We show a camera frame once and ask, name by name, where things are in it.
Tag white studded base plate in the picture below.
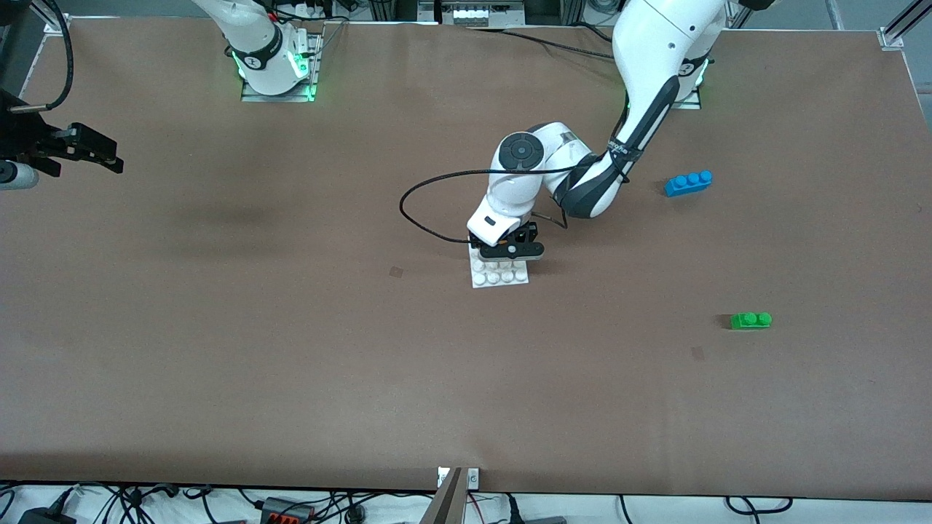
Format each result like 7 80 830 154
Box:
469 244 530 290

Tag blue three-stud block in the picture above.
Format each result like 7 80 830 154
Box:
664 170 714 197

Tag white power strip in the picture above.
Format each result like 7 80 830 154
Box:
441 0 525 28

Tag black power adapter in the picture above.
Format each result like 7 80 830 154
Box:
18 506 78 524

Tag black box red connectors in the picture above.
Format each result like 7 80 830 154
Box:
260 497 316 524

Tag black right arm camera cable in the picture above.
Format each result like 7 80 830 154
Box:
6 0 74 114

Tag long black table cable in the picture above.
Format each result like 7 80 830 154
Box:
466 26 616 59

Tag grey slanted post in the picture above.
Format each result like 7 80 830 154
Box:
420 467 467 524

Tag looped black floor cable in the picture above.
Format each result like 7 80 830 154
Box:
724 496 794 515

